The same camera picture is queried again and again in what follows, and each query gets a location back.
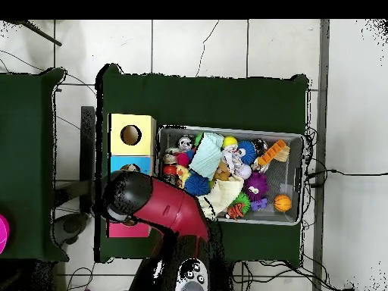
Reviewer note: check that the light blue waffle cloth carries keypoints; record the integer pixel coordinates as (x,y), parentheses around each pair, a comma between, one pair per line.
(207,154)

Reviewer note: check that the cream waffle cloth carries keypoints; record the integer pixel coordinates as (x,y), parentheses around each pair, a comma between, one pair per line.
(227,193)

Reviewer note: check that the orange plastic toy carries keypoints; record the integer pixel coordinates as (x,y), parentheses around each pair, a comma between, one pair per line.
(273,153)

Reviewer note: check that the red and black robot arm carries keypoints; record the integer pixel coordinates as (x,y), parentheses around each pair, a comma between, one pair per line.
(173,209)

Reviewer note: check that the shallow clear mesh bin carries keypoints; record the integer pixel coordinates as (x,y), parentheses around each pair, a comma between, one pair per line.
(294,182)

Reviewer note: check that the yellow ball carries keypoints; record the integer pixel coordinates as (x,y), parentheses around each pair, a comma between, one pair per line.
(230,142)

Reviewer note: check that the blue spiky ball with eyes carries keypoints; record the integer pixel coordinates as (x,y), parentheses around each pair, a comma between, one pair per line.
(248,151)

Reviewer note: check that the dark green table cloth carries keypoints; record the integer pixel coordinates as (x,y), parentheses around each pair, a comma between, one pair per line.
(200,103)

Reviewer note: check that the orange striped tiger toy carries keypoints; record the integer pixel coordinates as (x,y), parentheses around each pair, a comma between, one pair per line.
(237,211)

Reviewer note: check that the purple spiky ball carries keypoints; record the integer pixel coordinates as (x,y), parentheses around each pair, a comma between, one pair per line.
(256,187)

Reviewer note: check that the orange basketball toy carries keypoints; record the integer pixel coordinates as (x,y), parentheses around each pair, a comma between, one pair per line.
(282,202)

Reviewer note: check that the black flat panel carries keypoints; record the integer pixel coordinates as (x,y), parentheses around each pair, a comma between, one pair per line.
(88,139)

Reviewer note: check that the grey stand base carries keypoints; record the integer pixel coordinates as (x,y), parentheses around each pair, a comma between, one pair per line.
(70,227)

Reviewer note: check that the green cloth side table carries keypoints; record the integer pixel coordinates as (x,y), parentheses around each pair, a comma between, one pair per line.
(27,163)

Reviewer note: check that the dark thin rod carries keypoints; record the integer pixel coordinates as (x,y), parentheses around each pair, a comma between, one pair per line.
(39,33)

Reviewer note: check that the pink round object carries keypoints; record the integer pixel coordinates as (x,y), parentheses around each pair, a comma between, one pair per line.
(2,233)

